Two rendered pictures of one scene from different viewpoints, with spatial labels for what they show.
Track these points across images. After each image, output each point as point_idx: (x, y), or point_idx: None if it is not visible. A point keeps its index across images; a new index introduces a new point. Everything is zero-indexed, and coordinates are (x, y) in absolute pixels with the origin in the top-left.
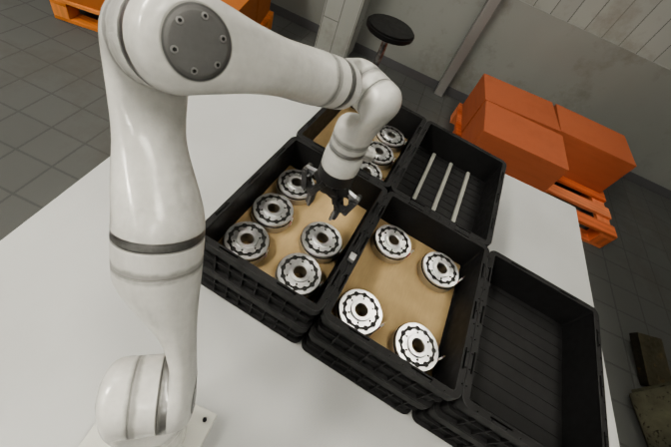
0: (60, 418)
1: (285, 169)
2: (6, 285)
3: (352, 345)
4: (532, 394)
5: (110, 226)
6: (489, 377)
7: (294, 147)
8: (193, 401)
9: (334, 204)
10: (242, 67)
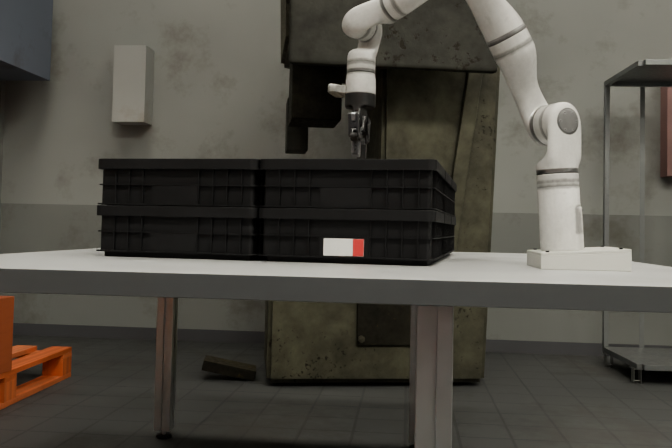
0: (601, 272)
1: (275, 203)
2: (552, 279)
3: (445, 191)
4: None
5: (521, 22)
6: None
7: (266, 171)
8: None
9: (368, 132)
10: None
